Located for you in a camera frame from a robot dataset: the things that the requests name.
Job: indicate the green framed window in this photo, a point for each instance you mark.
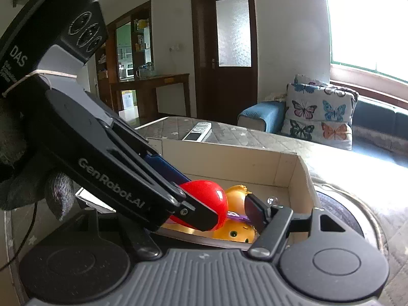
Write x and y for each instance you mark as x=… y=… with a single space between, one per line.
x=366 y=22

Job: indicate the person's left hand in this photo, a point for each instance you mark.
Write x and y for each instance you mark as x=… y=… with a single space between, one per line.
x=19 y=165

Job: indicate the purple glitter bag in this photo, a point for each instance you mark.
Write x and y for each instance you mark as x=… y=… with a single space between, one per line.
x=239 y=217

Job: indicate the large butterfly print pillow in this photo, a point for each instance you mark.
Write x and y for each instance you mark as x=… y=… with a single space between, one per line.
x=318 y=118

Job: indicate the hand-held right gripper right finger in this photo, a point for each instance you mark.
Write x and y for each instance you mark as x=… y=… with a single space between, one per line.
x=255 y=212

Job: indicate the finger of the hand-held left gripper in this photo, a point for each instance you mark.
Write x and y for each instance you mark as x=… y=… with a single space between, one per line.
x=197 y=213
x=165 y=169

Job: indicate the small butterfly print pillow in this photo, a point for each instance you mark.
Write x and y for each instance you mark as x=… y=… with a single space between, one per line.
x=307 y=81

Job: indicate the wooden side table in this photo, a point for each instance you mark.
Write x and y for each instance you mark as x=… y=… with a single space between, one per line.
x=149 y=81

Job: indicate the dark wooden door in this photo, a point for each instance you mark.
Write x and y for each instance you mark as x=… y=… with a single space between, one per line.
x=204 y=86

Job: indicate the wooden shelf unit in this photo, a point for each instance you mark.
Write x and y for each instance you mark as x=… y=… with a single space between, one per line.
x=111 y=54

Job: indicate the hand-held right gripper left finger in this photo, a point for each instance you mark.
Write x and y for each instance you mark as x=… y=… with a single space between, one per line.
x=140 y=239

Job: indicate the dark teal sofa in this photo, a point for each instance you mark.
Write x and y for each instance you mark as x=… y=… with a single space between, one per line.
x=376 y=114

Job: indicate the grey cardboard box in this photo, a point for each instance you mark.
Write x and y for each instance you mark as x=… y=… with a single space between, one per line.
x=255 y=165

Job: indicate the white remote control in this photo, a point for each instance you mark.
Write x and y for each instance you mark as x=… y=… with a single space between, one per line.
x=197 y=132

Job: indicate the glass jug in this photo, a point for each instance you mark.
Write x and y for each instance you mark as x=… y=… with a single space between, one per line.
x=145 y=70

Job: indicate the red round case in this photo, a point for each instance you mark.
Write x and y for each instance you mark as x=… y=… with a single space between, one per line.
x=207 y=194

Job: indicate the large orange rubber duck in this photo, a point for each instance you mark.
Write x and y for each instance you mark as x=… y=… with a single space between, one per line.
x=236 y=232

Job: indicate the round glass turntable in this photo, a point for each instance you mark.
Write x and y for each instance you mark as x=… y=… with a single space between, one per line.
x=338 y=210

